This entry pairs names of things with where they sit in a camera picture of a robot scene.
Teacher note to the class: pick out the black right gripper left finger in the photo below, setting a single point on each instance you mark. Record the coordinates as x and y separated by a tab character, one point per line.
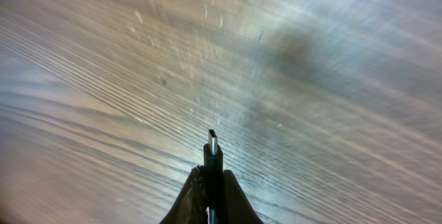
191	203

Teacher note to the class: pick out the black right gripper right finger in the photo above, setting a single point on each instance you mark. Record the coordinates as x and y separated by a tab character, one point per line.
237	209

